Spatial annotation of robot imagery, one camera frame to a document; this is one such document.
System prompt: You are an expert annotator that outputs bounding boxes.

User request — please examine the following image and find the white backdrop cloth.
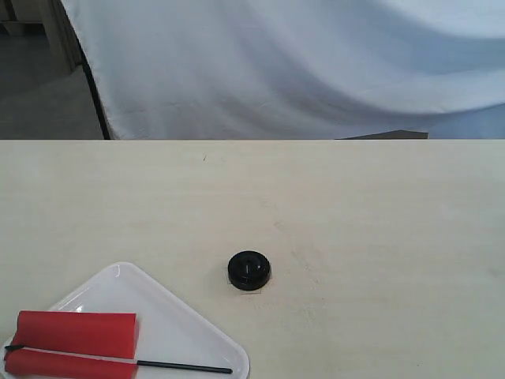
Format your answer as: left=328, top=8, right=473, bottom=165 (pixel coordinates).
left=63, top=1, right=504, bottom=140

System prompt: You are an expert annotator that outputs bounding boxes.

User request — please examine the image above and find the red flag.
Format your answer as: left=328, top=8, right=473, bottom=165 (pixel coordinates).
left=4, top=310, right=233, bottom=378

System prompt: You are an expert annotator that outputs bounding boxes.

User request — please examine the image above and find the wooden furniture in background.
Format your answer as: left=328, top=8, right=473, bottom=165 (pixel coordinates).
left=1, top=0, right=81, bottom=75

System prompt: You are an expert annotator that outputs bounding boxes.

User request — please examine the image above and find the black backdrop stand pole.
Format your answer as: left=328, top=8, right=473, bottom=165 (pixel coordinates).
left=78, top=43, right=111, bottom=141

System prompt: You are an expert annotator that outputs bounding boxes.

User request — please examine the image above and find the white plastic tray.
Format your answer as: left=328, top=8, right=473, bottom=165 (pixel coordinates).
left=50, top=262, right=249, bottom=378

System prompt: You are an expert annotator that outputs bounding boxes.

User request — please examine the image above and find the black round flag base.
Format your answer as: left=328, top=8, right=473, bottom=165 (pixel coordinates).
left=227, top=250, right=271, bottom=291

